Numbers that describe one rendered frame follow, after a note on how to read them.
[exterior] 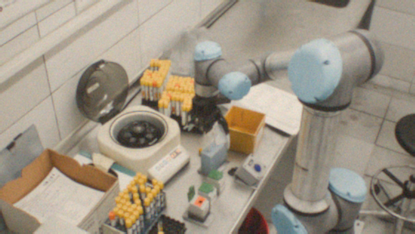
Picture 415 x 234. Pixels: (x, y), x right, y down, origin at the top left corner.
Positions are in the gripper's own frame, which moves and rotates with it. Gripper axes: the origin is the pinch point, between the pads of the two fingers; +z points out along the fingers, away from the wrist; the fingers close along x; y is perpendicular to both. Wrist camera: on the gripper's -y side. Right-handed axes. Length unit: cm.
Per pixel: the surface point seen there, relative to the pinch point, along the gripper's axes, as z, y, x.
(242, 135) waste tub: 6.8, -14.7, 3.7
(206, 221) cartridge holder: 13.8, 18.8, 12.5
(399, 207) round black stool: 88, -98, 55
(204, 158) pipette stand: 7.3, 2.0, -0.3
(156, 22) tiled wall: -6, -41, -56
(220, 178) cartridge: 8.5, 5.2, 8.1
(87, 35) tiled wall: -22, 2, -50
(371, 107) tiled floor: 103, -193, 6
